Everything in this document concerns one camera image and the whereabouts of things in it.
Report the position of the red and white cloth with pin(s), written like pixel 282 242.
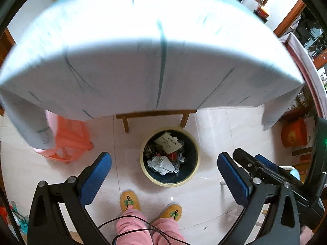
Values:
pixel 301 53

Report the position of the light blue plastic stool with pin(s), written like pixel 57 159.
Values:
pixel 295 174

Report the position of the wooden stool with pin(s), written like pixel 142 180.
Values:
pixel 153 114

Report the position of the printed tablecloth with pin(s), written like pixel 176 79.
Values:
pixel 140 56

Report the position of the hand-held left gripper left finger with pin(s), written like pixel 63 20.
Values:
pixel 95 178

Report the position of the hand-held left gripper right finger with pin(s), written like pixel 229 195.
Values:
pixel 233 181

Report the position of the orange gift box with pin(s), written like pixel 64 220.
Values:
pixel 293 135

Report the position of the white printed card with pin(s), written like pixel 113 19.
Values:
pixel 170 143

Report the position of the round cream trash bin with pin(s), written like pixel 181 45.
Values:
pixel 170 183

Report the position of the pink pants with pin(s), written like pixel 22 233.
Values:
pixel 130 227

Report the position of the coral plastic stool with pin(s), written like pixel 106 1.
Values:
pixel 69 137

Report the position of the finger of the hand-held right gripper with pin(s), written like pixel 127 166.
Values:
pixel 268 162
pixel 245 158

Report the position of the dark basket with red items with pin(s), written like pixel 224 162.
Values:
pixel 261 13

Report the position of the yellow embroidered slipper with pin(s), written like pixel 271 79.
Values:
pixel 171 211
pixel 130 200

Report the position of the crumpled clear plastic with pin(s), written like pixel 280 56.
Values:
pixel 161 164

